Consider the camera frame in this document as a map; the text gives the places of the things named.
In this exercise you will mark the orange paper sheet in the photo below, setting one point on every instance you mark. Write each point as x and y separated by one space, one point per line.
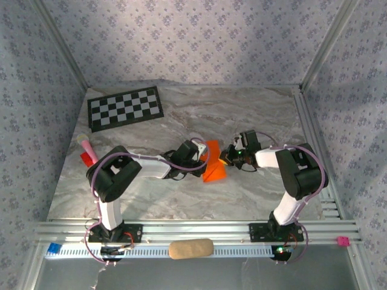
214 173

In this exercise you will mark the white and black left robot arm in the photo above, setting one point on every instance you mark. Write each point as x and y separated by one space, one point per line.
110 214

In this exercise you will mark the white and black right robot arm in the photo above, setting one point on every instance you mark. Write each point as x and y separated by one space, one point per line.
285 208

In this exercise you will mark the tan cork oval pad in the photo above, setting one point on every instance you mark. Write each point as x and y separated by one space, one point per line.
191 249

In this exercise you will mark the black and white checkerboard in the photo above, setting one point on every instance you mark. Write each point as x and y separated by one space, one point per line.
125 108

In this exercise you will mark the black right controller board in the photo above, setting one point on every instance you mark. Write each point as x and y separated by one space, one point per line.
281 252

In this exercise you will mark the black controller board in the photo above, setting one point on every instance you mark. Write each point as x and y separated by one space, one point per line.
112 250
281 252

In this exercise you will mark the red block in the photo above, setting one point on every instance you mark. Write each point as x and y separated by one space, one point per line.
86 160

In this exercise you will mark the black left controller board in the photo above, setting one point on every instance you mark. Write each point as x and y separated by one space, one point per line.
112 250

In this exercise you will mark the pink clip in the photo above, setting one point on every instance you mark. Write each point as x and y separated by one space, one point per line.
343 241

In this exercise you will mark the blue block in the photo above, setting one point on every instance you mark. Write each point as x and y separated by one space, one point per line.
54 247

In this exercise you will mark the long aluminium mounting rail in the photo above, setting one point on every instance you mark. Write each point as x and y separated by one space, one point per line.
196 229

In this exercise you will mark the aluminium side rail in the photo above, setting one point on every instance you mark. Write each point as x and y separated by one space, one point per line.
308 127

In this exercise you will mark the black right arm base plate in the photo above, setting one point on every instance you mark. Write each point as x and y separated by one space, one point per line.
260 232

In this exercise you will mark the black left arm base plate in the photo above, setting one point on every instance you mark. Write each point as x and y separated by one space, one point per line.
133 234

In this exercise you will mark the aluminium frame post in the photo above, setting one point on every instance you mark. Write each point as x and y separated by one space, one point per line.
328 45
62 45

